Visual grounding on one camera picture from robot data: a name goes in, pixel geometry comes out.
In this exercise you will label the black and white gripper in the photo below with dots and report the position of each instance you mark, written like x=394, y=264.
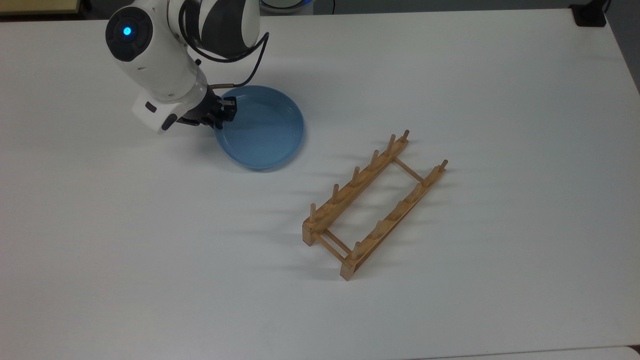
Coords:
x=167, y=107

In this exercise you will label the blue round plate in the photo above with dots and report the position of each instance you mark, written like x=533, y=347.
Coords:
x=262, y=127

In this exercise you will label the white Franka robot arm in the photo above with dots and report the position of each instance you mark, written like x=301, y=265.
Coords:
x=160, y=45

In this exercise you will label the wooden plate rack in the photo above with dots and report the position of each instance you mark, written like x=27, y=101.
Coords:
x=372, y=205

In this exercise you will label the yellow wooden side table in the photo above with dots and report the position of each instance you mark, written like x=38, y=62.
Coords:
x=37, y=6

